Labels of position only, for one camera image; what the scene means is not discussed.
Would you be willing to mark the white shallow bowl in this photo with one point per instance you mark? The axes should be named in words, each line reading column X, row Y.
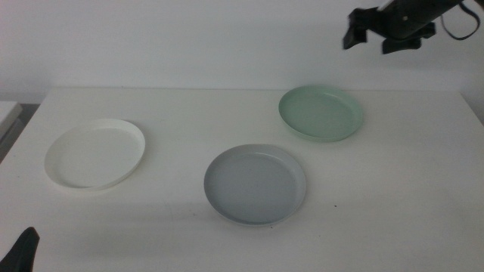
column 94, row 156

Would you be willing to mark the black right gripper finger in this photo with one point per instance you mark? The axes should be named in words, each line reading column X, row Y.
column 357, row 28
column 406, row 43

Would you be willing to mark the mint green shallow bowl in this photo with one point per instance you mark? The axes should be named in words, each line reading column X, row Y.
column 319, row 115

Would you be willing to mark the grey shallow bowl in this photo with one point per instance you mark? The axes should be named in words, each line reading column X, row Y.
column 253, row 187

